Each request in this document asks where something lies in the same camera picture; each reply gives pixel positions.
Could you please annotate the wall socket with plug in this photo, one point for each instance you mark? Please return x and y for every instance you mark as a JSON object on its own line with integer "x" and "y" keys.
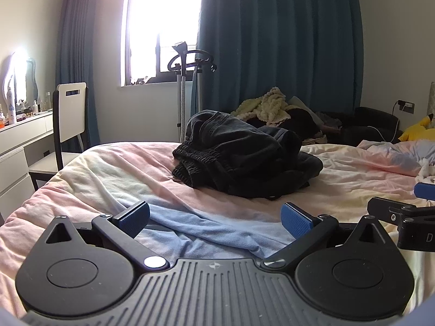
{"x": 406, "y": 105}

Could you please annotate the wavy-framed mirror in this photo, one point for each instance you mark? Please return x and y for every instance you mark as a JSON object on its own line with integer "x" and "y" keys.
{"x": 20, "y": 74}

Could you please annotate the dark clothes heap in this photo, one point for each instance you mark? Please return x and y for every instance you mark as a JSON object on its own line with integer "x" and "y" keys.
{"x": 302, "y": 122}

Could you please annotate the black fleece garment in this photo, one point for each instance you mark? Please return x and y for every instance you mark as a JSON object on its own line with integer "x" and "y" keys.
{"x": 272, "y": 180}

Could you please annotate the grey cushion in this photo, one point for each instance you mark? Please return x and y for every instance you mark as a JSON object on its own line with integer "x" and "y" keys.
{"x": 302, "y": 103}

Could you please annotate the black sofa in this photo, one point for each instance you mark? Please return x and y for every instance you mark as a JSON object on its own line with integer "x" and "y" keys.
{"x": 367, "y": 122}

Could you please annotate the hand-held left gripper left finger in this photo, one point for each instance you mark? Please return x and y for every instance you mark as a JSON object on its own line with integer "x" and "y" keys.
{"x": 131, "y": 219}

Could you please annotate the yellow plush toy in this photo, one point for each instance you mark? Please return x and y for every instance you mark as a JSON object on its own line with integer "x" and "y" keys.
{"x": 418, "y": 130}

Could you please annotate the white spotted cloth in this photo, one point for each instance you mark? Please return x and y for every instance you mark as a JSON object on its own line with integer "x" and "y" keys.
{"x": 427, "y": 169}

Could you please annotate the white spray bottle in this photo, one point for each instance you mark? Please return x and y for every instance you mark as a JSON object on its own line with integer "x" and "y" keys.
{"x": 11, "y": 105}

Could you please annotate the dark blue curtain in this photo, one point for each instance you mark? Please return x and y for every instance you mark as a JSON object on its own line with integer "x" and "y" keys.
{"x": 278, "y": 40}

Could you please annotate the dark grey denim pants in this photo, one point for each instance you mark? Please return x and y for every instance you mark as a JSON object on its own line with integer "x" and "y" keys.
{"x": 231, "y": 135}

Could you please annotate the cream knit blanket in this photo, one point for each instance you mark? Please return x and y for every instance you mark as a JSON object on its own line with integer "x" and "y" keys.
{"x": 268, "y": 105}

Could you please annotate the cream padded headboard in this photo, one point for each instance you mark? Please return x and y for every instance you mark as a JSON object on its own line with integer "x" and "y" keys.
{"x": 431, "y": 100}

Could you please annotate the grey-blue curtain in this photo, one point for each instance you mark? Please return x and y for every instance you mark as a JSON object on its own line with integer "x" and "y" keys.
{"x": 88, "y": 40}

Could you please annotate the white dresser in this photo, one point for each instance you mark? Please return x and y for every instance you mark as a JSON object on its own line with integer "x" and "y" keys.
{"x": 20, "y": 149}

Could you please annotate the pastel duvet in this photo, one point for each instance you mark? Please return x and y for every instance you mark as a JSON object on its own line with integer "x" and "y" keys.
{"x": 102, "y": 176}

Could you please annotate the garment steamer stand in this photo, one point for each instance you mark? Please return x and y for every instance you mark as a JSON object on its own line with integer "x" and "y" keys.
{"x": 183, "y": 74}

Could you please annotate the white chair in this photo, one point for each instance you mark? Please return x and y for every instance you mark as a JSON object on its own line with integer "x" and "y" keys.
{"x": 69, "y": 115}

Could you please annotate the window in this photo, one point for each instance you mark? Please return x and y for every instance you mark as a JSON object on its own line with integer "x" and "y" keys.
{"x": 159, "y": 23}

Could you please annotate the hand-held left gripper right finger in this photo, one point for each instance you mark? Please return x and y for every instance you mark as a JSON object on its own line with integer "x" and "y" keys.
{"x": 297, "y": 222}

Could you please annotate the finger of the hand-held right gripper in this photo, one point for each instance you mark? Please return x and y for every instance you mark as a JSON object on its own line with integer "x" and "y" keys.
{"x": 426, "y": 191}
{"x": 387, "y": 207}

